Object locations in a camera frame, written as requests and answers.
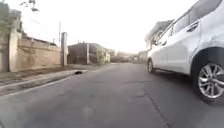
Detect building behind car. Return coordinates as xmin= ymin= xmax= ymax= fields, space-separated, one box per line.
xmin=144 ymin=19 xmax=174 ymax=50

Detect concrete gate pillar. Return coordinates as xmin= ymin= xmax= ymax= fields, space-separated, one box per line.
xmin=60 ymin=31 xmax=68 ymax=67

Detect weathered concrete wall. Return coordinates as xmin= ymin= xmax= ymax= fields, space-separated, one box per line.
xmin=0 ymin=29 xmax=63 ymax=73

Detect concrete kerb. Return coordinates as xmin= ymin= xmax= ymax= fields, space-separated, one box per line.
xmin=0 ymin=69 xmax=89 ymax=97

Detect grey asphalt road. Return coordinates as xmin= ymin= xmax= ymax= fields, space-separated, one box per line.
xmin=0 ymin=62 xmax=224 ymax=128

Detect dirt verge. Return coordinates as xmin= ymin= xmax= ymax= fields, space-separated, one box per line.
xmin=0 ymin=64 xmax=101 ymax=87

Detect white car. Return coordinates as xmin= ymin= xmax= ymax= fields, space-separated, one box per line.
xmin=146 ymin=0 xmax=224 ymax=103

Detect dark low building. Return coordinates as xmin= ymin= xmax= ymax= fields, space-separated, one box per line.
xmin=67 ymin=42 xmax=111 ymax=65

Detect thin pole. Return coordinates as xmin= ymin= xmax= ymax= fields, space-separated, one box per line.
xmin=58 ymin=20 xmax=62 ymax=47

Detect distant low buildings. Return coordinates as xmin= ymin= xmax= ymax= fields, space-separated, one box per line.
xmin=109 ymin=49 xmax=149 ymax=64

